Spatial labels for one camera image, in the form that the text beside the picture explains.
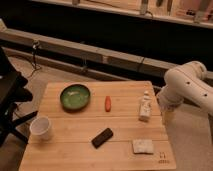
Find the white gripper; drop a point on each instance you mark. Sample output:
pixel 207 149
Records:
pixel 168 101

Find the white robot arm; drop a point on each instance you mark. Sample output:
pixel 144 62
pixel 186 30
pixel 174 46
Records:
pixel 185 82

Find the green ceramic bowl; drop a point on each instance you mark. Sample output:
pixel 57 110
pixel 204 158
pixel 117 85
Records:
pixel 75 97

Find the white sauce bottle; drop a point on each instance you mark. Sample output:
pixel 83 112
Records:
pixel 145 107

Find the black rectangular block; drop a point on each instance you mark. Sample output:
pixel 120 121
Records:
pixel 102 137

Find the wooden table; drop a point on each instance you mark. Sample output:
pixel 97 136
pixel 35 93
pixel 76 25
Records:
pixel 71 149

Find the white paper cup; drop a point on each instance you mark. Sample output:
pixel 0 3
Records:
pixel 41 127

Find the black chair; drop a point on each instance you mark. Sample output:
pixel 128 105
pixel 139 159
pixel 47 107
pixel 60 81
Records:
pixel 12 90

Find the grey floor rail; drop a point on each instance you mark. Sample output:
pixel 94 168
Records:
pixel 90 61

